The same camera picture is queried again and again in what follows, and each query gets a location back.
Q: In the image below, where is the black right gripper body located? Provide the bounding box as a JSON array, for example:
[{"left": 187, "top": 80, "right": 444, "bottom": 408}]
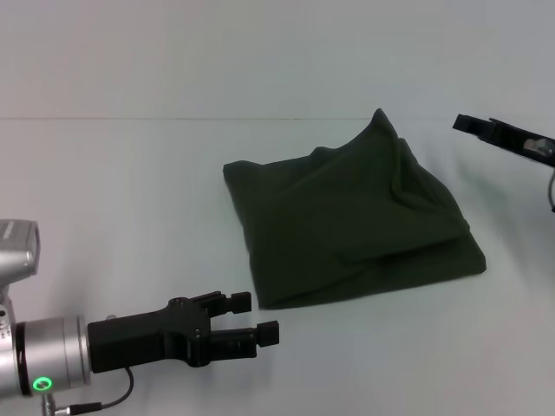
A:
[{"left": 488, "top": 118, "right": 555, "bottom": 169}]

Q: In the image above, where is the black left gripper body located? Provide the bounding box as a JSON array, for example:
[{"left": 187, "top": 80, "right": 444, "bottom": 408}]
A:
[{"left": 86, "top": 296, "right": 214, "bottom": 374}]

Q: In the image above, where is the dark green t-shirt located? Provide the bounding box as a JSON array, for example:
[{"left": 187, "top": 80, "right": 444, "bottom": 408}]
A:
[{"left": 222, "top": 107, "right": 487, "bottom": 311}]

